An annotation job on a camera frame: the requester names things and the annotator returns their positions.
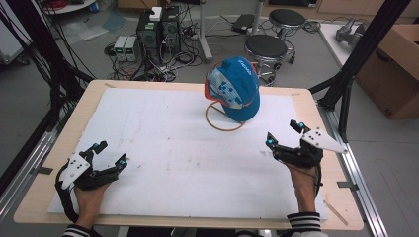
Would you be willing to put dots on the grey metal table leg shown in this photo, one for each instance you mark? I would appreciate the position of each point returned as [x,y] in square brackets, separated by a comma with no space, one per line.
[204,33]

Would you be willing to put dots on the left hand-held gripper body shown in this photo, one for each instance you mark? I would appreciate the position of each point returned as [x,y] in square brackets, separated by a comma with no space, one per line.
[75,169]

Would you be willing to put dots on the thin wooden stick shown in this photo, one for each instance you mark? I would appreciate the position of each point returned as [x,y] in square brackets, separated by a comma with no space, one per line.
[336,213]

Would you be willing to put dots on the grey equipment case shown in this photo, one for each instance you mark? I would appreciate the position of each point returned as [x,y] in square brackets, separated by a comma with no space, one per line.
[11,46]

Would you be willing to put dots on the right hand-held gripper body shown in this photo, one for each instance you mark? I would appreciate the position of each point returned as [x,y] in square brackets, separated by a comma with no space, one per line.
[318,140]

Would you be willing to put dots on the grey power supply unit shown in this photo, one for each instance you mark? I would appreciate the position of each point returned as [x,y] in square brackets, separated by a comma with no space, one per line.
[132,47]
[120,47]

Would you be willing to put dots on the grey handheld device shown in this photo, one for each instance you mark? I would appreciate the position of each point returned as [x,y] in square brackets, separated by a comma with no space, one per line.
[347,33]

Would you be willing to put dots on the person's left hand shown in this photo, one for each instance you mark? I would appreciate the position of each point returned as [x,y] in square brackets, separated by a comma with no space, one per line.
[87,204]

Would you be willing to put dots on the person's right hand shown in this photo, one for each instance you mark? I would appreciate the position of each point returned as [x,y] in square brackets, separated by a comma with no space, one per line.
[304,191]

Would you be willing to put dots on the black flat box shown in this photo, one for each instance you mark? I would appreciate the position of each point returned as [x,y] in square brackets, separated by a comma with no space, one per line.
[243,23]

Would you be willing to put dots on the black tape strip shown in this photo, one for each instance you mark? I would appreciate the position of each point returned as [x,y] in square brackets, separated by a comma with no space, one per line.
[347,185]
[42,170]

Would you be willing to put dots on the black computer tower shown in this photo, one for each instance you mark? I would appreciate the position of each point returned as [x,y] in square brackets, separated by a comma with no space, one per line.
[148,36]
[170,29]

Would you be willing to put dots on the brown cardboard box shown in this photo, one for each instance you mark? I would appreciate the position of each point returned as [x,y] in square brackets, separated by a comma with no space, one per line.
[392,75]

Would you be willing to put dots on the white round table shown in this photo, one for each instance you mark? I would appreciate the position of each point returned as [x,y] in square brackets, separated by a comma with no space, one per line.
[70,6]

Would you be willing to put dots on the white box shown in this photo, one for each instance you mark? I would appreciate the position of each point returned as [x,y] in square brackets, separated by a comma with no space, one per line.
[155,14]

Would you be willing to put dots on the black metal frame strut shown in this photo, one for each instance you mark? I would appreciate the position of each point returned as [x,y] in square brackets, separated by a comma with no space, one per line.
[49,59]
[359,56]

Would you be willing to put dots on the blue and orange cap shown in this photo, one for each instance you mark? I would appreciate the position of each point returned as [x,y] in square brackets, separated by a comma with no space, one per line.
[238,89]

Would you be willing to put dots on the black round stool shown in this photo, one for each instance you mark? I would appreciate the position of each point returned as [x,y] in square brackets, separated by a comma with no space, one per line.
[266,46]
[287,17]

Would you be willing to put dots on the aluminium rail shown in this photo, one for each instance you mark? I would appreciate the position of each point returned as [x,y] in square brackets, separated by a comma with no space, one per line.
[29,164]
[359,184]

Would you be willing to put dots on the white foam mat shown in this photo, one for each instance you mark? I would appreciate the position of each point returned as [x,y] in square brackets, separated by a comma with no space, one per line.
[184,158]

